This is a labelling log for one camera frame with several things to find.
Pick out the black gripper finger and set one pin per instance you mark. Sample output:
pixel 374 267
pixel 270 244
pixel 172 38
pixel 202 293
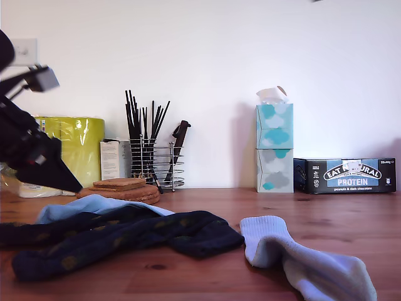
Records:
pixel 59 160
pixel 40 175

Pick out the light blue ribbed sock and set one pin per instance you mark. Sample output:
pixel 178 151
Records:
pixel 78 203
pixel 313 266

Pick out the navy pineapple pattern sock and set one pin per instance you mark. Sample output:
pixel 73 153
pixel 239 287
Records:
pixel 203 238
pixel 31 233

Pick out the yellow-green paper towel pack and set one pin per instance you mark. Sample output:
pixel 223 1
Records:
pixel 84 150

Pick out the small white printed carton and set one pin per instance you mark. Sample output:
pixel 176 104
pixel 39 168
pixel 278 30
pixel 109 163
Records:
pixel 109 160

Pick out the square cork coaster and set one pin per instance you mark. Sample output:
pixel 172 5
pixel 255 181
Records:
pixel 106 189
pixel 119 182

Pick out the black stick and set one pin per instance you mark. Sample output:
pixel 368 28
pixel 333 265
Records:
pixel 133 113
pixel 157 119
pixel 144 125
pixel 137 119
pixel 129 113
pixel 164 113
pixel 153 119

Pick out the round cork trivet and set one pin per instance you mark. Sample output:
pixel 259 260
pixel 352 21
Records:
pixel 152 199
pixel 150 191
pixel 155 202

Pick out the black pen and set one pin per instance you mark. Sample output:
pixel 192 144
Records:
pixel 159 186

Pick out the grey cloud tissue box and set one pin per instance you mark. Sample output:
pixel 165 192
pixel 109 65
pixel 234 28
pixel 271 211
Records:
pixel 275 175

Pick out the blue cloud tissue box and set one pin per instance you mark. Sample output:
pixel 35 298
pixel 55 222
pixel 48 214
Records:
pixel 275 125

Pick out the white tissue sheet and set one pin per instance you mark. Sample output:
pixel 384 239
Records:
pixel 269 94

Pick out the black protein bar box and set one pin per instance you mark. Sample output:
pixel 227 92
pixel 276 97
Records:
pixel 351 182

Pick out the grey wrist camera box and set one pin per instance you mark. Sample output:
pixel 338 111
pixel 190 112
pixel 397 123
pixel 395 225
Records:
pixel 44 78

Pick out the white wall switch plate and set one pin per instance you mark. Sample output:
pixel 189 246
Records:
pixel 28 50

